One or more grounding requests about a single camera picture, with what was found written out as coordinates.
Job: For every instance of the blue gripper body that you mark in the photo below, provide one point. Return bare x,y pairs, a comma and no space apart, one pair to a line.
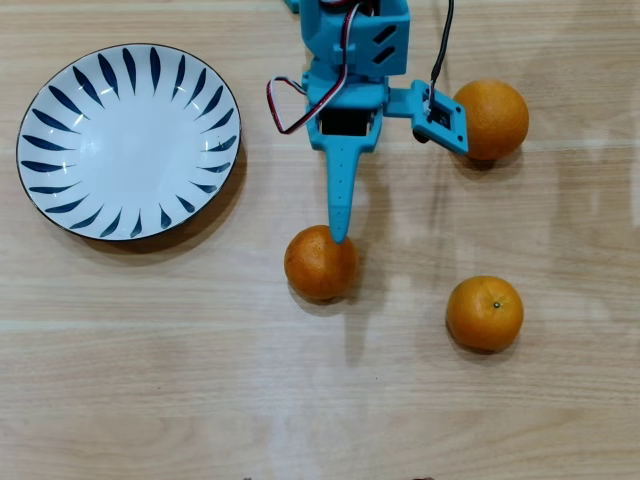
343,145

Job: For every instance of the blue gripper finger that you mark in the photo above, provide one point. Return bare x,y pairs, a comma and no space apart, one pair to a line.
341,190

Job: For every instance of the orange without stem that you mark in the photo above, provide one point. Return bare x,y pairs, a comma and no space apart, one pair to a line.
317,267

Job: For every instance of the large orange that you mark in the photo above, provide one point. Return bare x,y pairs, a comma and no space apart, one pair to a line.
497,120

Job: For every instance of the orange with green stem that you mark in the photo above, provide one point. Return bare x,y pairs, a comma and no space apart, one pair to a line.
484,314

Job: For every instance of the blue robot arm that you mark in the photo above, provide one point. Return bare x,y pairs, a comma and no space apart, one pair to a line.
380,45

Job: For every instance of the white plate blue stroke pattern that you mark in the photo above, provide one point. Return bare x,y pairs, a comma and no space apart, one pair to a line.
130,150

